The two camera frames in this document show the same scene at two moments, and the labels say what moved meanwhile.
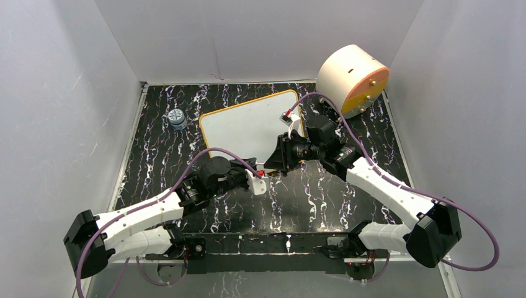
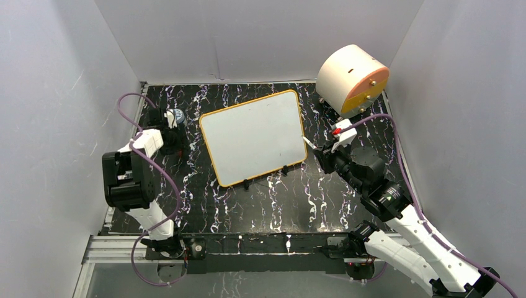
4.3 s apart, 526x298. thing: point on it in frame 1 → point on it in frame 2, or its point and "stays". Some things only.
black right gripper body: [302, 150] → [337, 161]
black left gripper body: [237, 176] → [178, 141]
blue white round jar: [177, 119] stays
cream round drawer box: [353, 78] stays
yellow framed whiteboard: [251, 130] stays
